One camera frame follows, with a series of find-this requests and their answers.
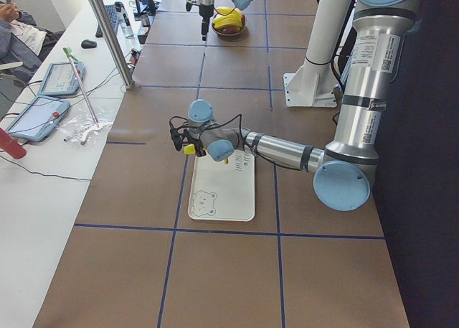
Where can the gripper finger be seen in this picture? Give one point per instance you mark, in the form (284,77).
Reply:
(200,152)
(204,29)

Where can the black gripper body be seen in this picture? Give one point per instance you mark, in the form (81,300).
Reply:
(199,150)
(204,13)

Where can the yellow banana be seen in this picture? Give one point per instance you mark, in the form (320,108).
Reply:
(190,149)
(228,17)

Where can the brown wicker basket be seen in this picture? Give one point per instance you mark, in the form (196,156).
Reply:
(218,31)

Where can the dark red fruit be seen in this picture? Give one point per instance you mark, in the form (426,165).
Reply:
(231,30)

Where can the white bear tray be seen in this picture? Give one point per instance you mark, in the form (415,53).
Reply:
(223,191)

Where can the steel measuring cup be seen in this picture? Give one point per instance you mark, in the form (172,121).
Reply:
(145,22)

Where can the black keyboard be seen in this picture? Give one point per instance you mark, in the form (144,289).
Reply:
(113,19)

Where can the clear plastic bag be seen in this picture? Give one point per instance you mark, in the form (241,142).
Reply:
(80,128)

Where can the black computer mouse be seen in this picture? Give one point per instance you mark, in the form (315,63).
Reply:
(88,44)

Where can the pink stick green clip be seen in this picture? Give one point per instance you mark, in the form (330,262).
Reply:
(72,60)

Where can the upper blue teach pendant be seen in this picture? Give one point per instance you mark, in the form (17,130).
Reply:
(59,80)

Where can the blue teach pendant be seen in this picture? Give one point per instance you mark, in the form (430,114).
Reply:
(37,121)
(59,80)

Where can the lower blue teach pendant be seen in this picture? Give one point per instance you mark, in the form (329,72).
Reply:
(37,121)

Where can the red water bottle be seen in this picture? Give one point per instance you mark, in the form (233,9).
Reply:
(11,146)

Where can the seated person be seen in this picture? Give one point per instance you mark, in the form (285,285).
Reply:
(22,40)

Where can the aluminium frame post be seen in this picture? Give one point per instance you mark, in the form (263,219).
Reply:
(111,40)

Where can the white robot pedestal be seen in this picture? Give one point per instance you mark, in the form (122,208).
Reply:
(313,83)

